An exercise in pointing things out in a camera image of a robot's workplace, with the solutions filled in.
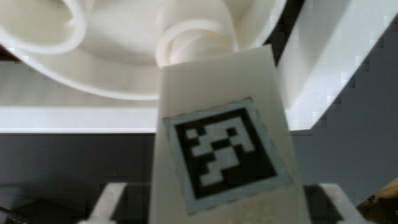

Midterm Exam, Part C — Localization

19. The white round stool seat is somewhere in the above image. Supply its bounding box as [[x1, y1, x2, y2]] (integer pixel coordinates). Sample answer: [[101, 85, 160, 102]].
[[0, 0, 288, 100]]

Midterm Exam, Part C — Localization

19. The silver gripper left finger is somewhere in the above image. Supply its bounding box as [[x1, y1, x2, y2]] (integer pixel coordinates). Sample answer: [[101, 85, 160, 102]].
[[77, 183, 126, 224]]

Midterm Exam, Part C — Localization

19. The white stool leg tagged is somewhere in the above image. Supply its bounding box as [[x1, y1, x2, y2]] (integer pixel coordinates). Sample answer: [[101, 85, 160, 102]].
[[148, 19, 315, 224]]

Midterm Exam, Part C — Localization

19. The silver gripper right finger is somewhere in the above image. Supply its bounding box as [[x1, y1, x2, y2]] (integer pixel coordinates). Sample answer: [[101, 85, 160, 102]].
[[320, 183, 373, 224]]

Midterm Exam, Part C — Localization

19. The white L-shaped fence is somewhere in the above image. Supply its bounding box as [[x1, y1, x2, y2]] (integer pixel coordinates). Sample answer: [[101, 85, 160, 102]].
[[0, 0, 398, 133]]

